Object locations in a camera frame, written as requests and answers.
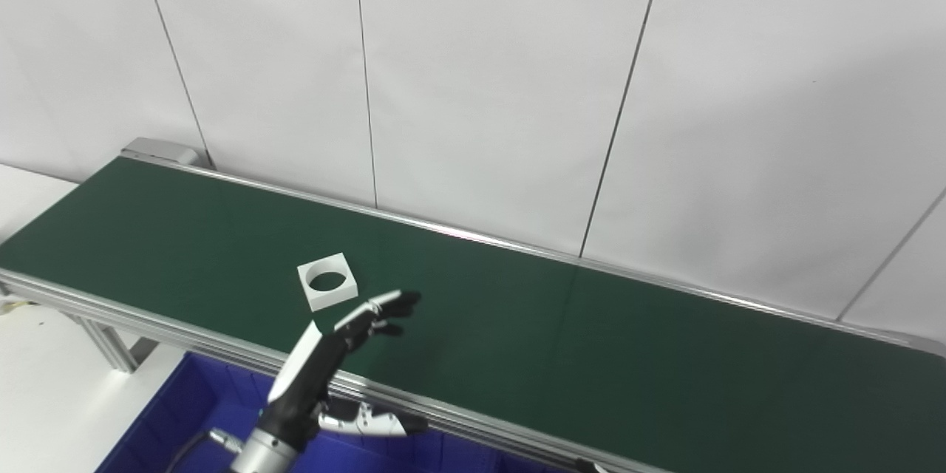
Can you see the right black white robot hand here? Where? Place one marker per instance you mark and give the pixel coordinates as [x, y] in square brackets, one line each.
[591, 468]

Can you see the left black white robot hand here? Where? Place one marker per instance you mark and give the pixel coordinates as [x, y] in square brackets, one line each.
[307, 377]

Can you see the white square part round hole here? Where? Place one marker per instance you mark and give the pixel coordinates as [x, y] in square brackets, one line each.
[332, 299]

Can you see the blue plastic bin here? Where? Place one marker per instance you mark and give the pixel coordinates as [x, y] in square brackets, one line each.
[185, 414]

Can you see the aluminium conveyor support leg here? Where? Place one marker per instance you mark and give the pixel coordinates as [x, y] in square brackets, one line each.
[111, 344]

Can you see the grey conveyor end housing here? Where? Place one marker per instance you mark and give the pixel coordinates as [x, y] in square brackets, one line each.
[159, 150]

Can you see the green conveyor belt aluminium frame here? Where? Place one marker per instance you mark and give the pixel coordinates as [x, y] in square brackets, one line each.
[554, 340]

